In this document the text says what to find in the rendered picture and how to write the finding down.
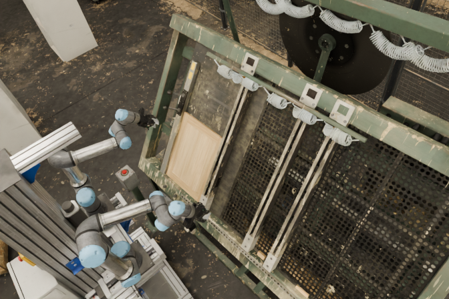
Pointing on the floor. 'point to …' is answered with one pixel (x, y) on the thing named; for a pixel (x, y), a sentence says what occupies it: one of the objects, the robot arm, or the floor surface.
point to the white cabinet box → (53, 7)
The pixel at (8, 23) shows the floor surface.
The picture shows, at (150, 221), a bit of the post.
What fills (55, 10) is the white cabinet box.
